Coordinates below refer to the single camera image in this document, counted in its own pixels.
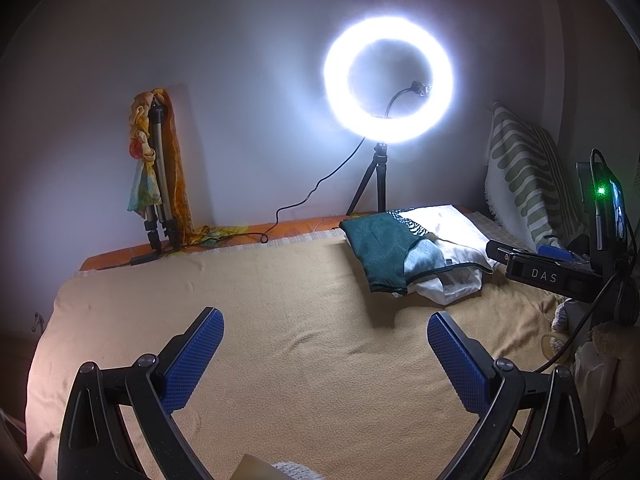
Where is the orange hanging cloth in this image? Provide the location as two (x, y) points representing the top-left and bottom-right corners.
(159, 87), (196, 247)

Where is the white ring light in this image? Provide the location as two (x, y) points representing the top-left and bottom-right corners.
(323, 15), (456, 149)

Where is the green striped white pillow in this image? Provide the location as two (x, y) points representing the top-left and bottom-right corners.
(483, 101), (587, 254)

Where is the green and white shirt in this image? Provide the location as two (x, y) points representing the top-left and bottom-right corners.
(340, 210), (448, 297)

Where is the black gooseneck phone holder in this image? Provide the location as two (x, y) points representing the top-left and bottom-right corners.
(384, 79), (434, 120)

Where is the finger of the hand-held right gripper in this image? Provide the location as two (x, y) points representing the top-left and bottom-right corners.
(538, 244), (587, 263)
(486, 239), (546, 264)

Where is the beige blanket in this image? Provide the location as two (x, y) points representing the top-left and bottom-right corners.
(25, 237), (576, 480)

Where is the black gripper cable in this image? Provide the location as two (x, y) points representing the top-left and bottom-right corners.
(532, 260), (626, 376)

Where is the beige fuzzy cloth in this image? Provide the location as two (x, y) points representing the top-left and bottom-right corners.
(572, 317), (640, 428)

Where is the white folded cloth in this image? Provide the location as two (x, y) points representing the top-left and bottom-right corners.
(400, 204), (499, 307)

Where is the yellow and teal cloth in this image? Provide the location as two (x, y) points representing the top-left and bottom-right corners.
(192, 224), (252, 247)

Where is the black ring light tripod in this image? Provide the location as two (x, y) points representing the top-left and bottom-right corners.
(345, 141), (394, 217)

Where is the silver folded tripod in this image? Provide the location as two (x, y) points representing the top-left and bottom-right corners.
(142, 101), (182, 253)

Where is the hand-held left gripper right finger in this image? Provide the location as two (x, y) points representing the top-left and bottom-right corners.
(426, 311), (591, 480)

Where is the white knit cloth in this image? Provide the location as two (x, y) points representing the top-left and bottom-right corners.
(272, 461), (322, 480)

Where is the orange printed bed sheet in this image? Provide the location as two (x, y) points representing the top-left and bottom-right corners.
(80, 214), (362, 272)

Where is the black power cable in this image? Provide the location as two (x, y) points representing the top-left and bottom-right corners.
(259, 136), (367, 245)

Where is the knotted colourful scarf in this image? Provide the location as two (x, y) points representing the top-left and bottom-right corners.
(126, 89), (167, 217)

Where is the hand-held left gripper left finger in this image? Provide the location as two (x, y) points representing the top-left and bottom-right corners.
(57, 306), (226, 480)

